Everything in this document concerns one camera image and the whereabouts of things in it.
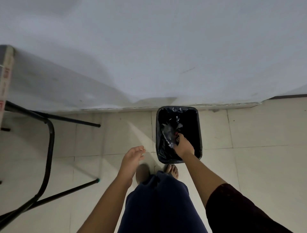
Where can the person's left forearm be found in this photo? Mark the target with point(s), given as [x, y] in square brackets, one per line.
[108, 201]

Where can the person's foot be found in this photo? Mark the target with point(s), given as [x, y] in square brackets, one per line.
[142, 174]
[172, 171]

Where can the person's right forearm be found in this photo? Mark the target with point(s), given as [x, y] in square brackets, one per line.
[199, 175]

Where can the person's right foot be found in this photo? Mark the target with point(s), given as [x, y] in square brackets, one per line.
[172, 171]

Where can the person's left fingers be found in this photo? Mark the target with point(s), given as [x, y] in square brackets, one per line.
[139, 150]

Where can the person's left foot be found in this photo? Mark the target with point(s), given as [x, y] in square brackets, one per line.
[142, 174]

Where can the person's left hand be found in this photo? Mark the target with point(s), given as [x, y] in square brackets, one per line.
[129, 163]

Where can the black metal table leg frame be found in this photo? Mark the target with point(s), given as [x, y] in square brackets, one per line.
[49, 144]

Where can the dark blue trousers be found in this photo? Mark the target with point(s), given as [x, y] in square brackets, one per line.
[160, 206]

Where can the black plastic trash bin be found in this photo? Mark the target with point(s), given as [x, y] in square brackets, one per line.
[199, 134]

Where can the person's right fingers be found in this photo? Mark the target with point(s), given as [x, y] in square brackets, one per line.
[180, 139]

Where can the person's right hand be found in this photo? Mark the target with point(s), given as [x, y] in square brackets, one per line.
[184, 148]

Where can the dark shirt sleeve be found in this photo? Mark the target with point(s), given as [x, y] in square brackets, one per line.
[235, 211]

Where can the black plastic bin liner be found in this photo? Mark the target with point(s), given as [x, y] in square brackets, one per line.
[168, 129]

